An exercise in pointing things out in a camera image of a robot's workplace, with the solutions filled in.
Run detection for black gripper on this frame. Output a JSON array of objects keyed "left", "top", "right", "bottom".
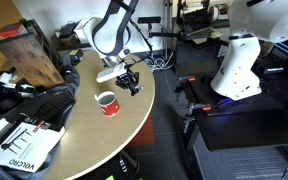
[{"left": 114, "top": 70, "right": 145, "bottom": 97}]

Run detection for red mug with white print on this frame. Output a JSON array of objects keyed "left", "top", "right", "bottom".
[{"left": 94, "top": 90, "right": 121, "bottom": 118}]

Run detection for grey cloth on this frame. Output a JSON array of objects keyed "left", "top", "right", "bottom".
[{"left": 0, "top": 54, "right": 82, "bottom": 180}]

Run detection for black device with yellow label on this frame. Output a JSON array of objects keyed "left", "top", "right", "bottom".
[{"left": 68, "top": 49, "right": 85, "bottom": 66}]

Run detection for black backpack with green tag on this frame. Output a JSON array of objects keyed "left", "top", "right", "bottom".
[{"left": 83, "top": 151, "right": 142, "bottom": 180}]

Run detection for low black shelf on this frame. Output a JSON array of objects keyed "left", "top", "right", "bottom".
[{"left": 50, "top": 28, "right": 97, "bottom": 53}]

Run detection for white printer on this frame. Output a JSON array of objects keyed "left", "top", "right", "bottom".
[{"left": 73, "top": 19, "right": 89, "bottom": 42}]

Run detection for black computer keyboard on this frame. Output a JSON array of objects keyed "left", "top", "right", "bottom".
[{"left": 33, "top": 90, "right": 77, "bottom": 124}]

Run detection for black flat device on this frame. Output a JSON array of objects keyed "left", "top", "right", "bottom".
[{"left": 57, "top": 22, "right": 78, "bottom": 39}]

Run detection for black open equipment case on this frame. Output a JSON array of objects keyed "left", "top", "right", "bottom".
[{"left": 180, "top": 0, "right": 218, "bottom": 38}]

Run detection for small red marker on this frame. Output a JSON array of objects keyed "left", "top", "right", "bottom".
[{"left": 32, "top": 120, "right": 46, "bottom": 134}]

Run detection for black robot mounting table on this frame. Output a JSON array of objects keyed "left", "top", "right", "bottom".
[{"left": 175, "top": 56, "right": 288, "bottom": 153}]

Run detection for white Velcro box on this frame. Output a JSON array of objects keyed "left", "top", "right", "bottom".
[{"left": 0, "top": 121, "right": 66, "bottom": 173}]

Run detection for black and white hand tool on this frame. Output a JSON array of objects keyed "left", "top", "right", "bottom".
[{"left": 0, "top": 71, "right": 37, "bottom": 103}]

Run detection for red book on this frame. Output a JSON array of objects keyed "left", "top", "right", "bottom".
[{"left": 0, "top": 23, "right": 29, "bottom": 40}]

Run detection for black box with cyan light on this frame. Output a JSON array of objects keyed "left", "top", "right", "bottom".
[{"left": 272, "top": 41, "right": 288, "bottom": 64}]

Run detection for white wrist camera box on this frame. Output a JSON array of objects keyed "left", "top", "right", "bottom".
[{"left": 96, "top": 63, "right": 126, "bottom": 84}]

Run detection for white floor cables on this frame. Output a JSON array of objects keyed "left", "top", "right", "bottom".
[{"left": 137, "top": 26, "right": 178, "bottom": 73}]

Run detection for black clamp with orange handle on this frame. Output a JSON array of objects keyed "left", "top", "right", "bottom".
[
  {"left": 174, "top": 75, "right": 197, "bottom": 103},
  {"left": 183, "top": 102, "right": 213, "bottom": 134}
]

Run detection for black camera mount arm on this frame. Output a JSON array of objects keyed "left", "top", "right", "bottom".
[{"left": 147, "top": 23, "right": 182, "bottom": 39}]

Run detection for black stereo camera bar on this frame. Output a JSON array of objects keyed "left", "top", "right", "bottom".
[{"left": 137, "top": 16, "right": 162, "bottom": 25}]

